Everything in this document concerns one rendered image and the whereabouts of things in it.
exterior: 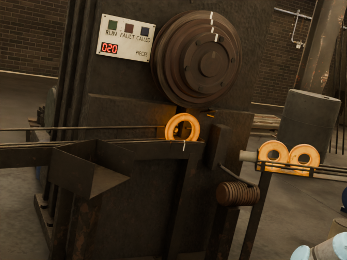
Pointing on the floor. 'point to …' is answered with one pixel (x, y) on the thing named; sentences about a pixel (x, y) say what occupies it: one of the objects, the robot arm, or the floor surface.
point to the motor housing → (228, 216)
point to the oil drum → (307, 122)
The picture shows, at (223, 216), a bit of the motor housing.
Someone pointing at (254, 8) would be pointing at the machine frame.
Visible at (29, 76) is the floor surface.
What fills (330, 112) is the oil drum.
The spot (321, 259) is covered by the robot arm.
